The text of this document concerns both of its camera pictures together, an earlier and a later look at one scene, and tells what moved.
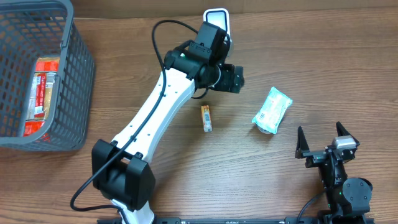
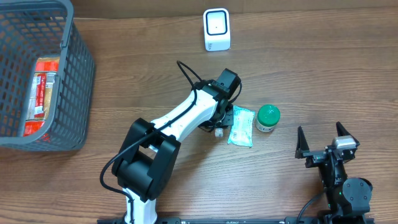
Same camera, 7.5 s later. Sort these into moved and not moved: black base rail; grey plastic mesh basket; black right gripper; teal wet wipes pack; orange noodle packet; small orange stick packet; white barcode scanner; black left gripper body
Moved: black left gripper body; small orange stick packet; teal wet wipes pack
Not moved: orange noodle packet; black right gripper; white barcode scanner; black base rail; grey plastic mesh basket
